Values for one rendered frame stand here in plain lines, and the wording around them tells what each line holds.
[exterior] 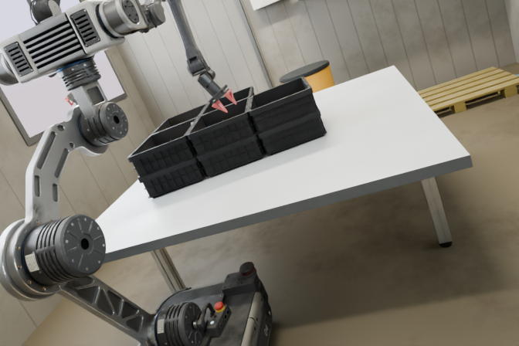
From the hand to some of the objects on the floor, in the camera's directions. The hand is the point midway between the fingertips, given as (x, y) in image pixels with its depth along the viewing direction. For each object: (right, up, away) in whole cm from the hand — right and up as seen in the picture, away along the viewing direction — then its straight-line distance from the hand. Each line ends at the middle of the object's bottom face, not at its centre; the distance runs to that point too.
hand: (230, 106), depth 192 cm
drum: (+80, -14, +194) cm, 211 cm away
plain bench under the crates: (+40, -79, +40) cm, 97 cm away
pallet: (+185, +23, +177) cm, 257 cm away
